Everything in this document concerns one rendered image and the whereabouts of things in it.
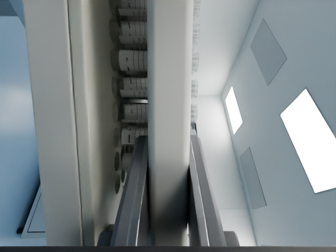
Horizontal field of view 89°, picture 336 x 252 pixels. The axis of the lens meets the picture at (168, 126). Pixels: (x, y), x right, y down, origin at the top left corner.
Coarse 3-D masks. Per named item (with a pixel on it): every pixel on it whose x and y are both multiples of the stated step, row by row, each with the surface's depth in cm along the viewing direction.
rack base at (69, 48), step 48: (48, 0) 7; (96, 0) 8; (48, 48) 7; (96, 48) 9; (48, 96) 7; (96, 96) 9; (48, 144) 8; (96, 144) 9; (48, 192) 8; (96, 192) 9; (48, 240) 8; (96, 240) 9
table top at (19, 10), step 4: (12, 0) 23; (16, 0) 23; (20, 0) 23; (12, 4) 23; (16, 4) 23; (20, 4) 23; (16, 8) 24; (20, 8) 24; (16, 12) 24; (20, 12) 24; (20, 16) 24; (20, 20) 25
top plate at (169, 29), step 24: (168, 0) 7; (192, 0) 7; (168, 24) 7; (168, 48) 7; (168, 72) 7; (168, 96) 8; (168, 120) 8; (168, 144) 8; (168, 168) 8; (168, 192) 8; (168, 216) 8; (168, 240) 8
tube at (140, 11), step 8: (112, 0) 10; (120, 0) 10; (128, 0) 10; (136, 0) 10; (144, 0) 10; (200, 0) 11; (112, 8) 11; (120, 8) 11; (128, 8) 11; (136, 8) 11; (144, 8) 11
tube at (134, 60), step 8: (112, 56) 11; (120, 56) 11; (128, 56) 11; (136, 56) 11; (144, 56) 11; (192, 56) 11; (112, 64) 11; (120, 64) 11; (128, 64) 11; (136, 64) 11; (144, 64) 11; (192, 64) 11
